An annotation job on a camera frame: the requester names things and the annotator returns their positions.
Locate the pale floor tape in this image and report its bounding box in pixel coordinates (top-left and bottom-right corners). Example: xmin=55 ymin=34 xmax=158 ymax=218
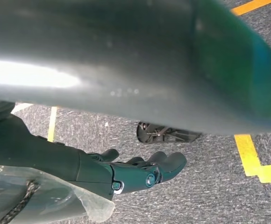
xmin=11 ymin=103 xmax=58 ymax=143

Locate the clear plastic sheet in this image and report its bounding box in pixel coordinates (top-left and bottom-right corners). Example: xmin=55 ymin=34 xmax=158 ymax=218
xmin=0 ymin=165 xmax=115 ymax=224

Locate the black robot foot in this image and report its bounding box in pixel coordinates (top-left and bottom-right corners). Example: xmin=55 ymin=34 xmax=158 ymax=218
xmin=136 ymin=121 xmax=202 ymax=144

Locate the yellow floor tape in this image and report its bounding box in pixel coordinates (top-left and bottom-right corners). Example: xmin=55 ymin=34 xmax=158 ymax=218
xmin=231 ymin=0 xmax=271 ymax=16
xmin=235 ymin=133 xmax=271 ymax=183

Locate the glossy grey robot body shell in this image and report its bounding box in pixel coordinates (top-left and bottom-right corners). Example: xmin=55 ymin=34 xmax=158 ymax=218
xmin=0 ymin=0 xmax=271 ymax=135

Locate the braided black cable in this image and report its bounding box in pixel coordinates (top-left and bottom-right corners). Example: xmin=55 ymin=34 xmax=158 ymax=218
xmin=0 ymin=180 xmax=39 ymax=224

